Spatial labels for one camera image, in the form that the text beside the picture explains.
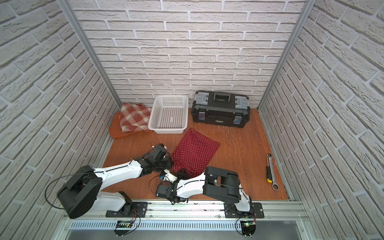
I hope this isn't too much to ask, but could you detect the red polka dot skirt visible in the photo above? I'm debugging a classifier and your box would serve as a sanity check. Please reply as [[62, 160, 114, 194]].
[[171, 128, 221, 178]]

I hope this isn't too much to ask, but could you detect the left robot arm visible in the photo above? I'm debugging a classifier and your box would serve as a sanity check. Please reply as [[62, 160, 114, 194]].
[[57, 144, 174, 219]]

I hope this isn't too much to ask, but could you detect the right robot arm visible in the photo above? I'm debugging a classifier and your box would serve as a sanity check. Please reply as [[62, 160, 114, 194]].
[[155, 167, 255, 217]]

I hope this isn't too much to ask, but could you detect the white plastic basket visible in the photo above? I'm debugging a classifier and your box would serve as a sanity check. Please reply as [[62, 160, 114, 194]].
[[148, 95, 189, 134]]

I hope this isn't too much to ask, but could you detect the red plaid skirt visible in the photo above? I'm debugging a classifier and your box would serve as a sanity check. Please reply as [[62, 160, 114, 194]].
[[119, 103, 151, 132]]

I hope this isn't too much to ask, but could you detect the orange skirt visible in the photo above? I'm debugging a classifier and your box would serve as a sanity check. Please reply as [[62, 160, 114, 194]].
[[109, 112, 135, 139]]

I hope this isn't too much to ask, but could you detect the left controller board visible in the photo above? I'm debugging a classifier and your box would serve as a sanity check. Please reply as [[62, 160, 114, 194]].
[[114, 221, 136, 237]]

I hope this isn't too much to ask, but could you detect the controller board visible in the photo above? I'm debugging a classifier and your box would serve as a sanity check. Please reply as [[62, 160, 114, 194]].
[[240, 221, 257, 237], [114, 221, 136, 237]]

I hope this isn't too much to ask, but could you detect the black plastic toolbox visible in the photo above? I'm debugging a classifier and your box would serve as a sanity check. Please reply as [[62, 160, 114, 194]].
[[191, 91, 251, 128]]

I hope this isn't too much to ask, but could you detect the right controller board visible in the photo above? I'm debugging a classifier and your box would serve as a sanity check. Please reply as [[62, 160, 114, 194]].
[[240, 221, 257, 237]]

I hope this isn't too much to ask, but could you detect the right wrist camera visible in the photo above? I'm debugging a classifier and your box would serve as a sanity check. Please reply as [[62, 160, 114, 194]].
[[160, 170, 177, 184]]

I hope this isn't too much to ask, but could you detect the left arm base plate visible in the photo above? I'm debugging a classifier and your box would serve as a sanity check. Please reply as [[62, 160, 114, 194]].
[[106, 202, 149, 218]]

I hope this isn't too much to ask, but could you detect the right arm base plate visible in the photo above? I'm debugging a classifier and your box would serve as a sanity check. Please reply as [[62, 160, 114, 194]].
[[224, 202, 265, 219]]

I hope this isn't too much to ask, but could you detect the aluminium mounting rail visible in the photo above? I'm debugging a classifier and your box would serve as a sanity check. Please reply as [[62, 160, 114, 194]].
[[61, 199, 310, 223]]

